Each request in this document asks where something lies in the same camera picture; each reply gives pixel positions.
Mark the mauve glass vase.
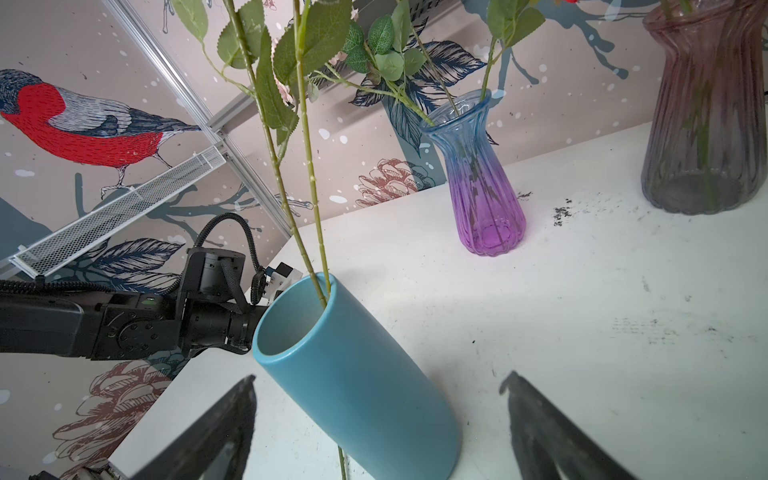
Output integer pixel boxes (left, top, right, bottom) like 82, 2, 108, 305
641, 1, 767, 215

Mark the black corrugated cable hose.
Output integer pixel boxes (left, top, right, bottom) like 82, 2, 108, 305
0, 212, 268, 304

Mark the pink rose stem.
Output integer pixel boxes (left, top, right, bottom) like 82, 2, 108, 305
309, 1, 434, 126

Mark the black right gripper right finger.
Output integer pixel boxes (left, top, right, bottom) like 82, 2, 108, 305
499, 371, 634, 479

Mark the blue purple glass vase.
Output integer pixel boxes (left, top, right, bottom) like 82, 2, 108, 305
421, 90, 526, 257

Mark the teal ceramic vase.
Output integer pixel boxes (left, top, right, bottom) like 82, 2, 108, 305
253, 277, 461, 479

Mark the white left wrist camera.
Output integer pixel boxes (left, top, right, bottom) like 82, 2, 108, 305
263, 262, 303, 303

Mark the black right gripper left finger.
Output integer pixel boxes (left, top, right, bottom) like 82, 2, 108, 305
133, 375, 257, 480

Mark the white wire mesh basket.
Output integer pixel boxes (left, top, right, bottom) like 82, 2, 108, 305
8, 143, 226, 278

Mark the small red rose stem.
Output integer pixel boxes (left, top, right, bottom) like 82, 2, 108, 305
272, 0, 355, 480

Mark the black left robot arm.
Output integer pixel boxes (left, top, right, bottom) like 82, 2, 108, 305
1, 247, 268, 361

